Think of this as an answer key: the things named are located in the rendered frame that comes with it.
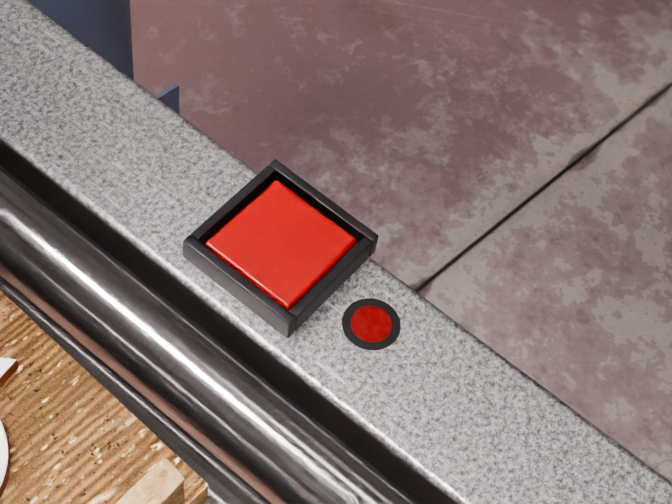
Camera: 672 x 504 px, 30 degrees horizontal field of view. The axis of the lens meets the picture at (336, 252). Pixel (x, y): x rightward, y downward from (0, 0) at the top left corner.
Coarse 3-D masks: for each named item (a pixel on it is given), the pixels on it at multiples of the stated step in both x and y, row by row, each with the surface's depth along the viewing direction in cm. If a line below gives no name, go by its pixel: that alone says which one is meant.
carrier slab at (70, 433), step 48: (0, 336) 63; (48, 336) 63; (48, 384) 62; (96, 384) 62; (48, 432) 60; (96, 432) 60; (144, 432) 61; (48, 480) 59; (96, 480) 59; (192, 480) 60
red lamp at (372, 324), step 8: (360, 312) 68; (368, 312) 68; (376, 312) 68; (384, 312) 68; (352, 320) 68; (360, 320) 68; (368, 320) 68; (376, 320) 68; (384, 320) 68; (352, 328) 67; (360, 328) 67; (368, 328) 67; (376, 328) 67; (384, 328) 67; (360, 336) 67; (368, 336) 67; (376, 336) 67; (384, 336) 67
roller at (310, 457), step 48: (0, 192) 69; (0, 240) 68; (48, 240) 68; (48, 288) 68; (96, 288) 67; (144, 288) 67; (96, 336) 67; (144, 336) 65; (192, 336) 66; (192, 384) 64; (240, 384) 64; (240, 432) 64; (288, 432) 63; (288, 480) 63; (336, 480) 62; (384, 480) 63
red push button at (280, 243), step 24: (264, 192) 70; (288, 192) 70; (240, 216) 69; (264, 216) 69; (288, 216) 69; (312, 216) 69; (216, 240) 68; (240, 240) 68; (264, 240) 68; (288, 240) 68; (312, 240) 68; (336, 240) 69; (240, 264) 67; (264, 264) 67; (288, 264) 67; (312, 264) 68; (264, 288) 67; (288, 288) 67
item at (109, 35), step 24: (48, 0) 129; (72, 0) 130; (96, 0) 133; (120, 0) 137; (72, 24) 133; (96, 24) 136; (120, 24) 140; (96, 48) 138; (120, 48) 143; (168, 96) 173
